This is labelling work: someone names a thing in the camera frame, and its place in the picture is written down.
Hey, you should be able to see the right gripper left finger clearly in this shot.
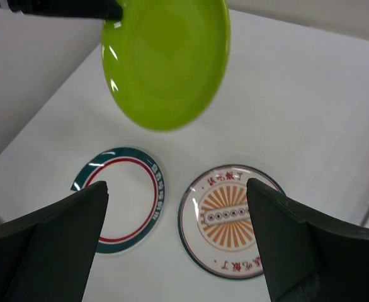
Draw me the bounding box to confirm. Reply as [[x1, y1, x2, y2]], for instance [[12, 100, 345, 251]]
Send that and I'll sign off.
[[0, 181, 109, 301]]

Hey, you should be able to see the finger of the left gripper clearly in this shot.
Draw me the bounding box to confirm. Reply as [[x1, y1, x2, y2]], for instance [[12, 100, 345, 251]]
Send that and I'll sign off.
[[0, 0, 123, 21]]

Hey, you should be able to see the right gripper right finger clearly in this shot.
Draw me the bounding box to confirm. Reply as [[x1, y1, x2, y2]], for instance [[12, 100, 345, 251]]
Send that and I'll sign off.
[[247, 178, 369, 301]]

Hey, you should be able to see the green plastic plate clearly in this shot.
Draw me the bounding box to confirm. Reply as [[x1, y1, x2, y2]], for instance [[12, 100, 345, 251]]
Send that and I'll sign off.
[[101, 1, 230, 131]]

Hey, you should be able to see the white plate orange sunburst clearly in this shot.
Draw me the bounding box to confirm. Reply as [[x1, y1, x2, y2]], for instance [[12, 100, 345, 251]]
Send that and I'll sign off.
[[178, 164, 283, 280]]

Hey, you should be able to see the white plate teal rim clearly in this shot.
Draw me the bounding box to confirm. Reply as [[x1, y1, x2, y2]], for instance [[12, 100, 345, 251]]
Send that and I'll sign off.
[[71, 147, 166, 255]]

